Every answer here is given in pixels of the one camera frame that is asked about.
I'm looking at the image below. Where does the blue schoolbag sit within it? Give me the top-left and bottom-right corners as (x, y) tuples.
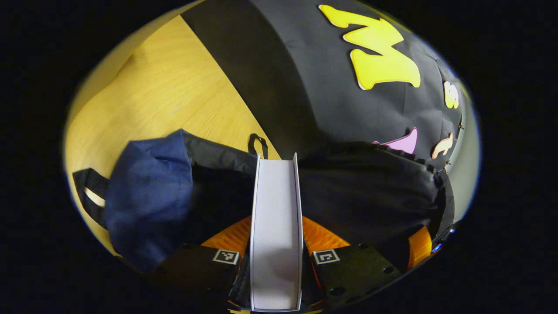
(72, 129), (456, 273)

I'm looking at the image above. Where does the white book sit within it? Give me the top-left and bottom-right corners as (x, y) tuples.
(249, 153), (303, 312)

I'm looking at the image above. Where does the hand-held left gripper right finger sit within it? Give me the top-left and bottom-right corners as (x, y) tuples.
(301, 216), (402, 311)

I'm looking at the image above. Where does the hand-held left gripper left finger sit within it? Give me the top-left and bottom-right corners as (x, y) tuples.
(146, 216), (253, 311)

